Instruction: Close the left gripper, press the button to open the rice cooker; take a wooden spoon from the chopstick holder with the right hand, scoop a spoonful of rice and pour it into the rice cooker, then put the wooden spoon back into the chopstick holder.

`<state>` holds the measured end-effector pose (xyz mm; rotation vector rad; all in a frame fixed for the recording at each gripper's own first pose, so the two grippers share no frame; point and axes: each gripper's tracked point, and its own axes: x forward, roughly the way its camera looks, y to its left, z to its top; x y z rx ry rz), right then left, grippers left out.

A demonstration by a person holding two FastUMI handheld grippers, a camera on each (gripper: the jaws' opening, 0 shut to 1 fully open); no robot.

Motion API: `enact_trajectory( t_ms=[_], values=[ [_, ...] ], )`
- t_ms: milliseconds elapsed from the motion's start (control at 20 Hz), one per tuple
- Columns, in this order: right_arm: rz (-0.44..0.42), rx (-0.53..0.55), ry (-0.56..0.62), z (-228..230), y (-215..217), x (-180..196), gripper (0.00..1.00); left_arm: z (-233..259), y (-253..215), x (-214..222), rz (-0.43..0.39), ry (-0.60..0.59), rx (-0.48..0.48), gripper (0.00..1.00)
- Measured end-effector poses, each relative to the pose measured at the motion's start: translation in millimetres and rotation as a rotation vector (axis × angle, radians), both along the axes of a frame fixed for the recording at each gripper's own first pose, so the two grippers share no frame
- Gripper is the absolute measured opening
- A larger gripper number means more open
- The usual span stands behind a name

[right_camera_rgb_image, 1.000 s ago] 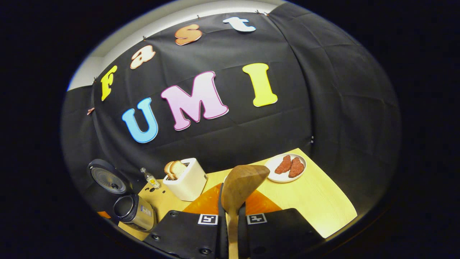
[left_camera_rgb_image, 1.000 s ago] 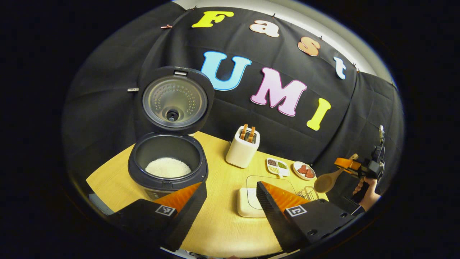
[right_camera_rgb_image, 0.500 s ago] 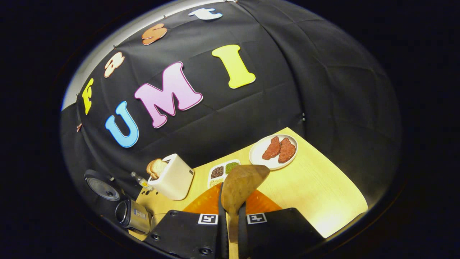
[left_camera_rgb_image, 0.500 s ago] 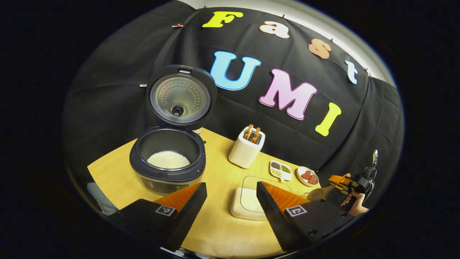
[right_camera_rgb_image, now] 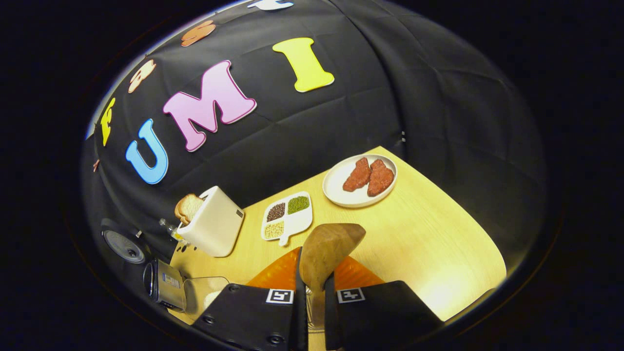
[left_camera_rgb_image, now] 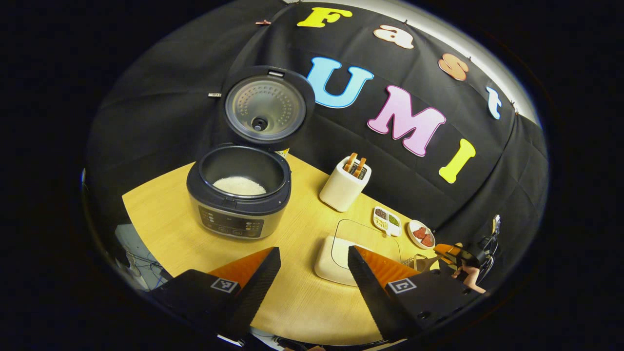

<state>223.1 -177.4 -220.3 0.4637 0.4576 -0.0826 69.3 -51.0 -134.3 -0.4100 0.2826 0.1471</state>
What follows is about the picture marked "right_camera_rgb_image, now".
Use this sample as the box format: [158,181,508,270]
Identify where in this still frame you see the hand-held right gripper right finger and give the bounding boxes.
[324,256,444,351]

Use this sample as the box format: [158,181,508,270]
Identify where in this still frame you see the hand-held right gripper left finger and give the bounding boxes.
[192,246,309,351]

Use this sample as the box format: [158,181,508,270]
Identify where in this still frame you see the wooden spoon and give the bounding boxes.
[298,223,366,332]

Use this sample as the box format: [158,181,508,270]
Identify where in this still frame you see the dark lidded rice cooker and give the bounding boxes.
[100,218,188,312]

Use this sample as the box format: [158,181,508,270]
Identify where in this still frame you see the white toaster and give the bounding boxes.
[176,186,245,258]

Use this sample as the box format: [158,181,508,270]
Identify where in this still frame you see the white divided dish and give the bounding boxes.
[261,191,313,246]

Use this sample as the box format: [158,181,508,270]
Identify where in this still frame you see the small clear bottle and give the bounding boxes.
[158,218,188,243]

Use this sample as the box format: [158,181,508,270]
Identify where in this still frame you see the green beans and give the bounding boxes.
[287,195,310,215]

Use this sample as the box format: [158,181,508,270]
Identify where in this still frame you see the toasted bread slice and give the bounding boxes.
[175,194,204,226]

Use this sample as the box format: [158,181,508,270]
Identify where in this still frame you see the white round plate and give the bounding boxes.
[322,154,398,209]

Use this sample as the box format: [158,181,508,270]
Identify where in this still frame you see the black backdrop cloth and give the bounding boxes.
[80,0,546,293]

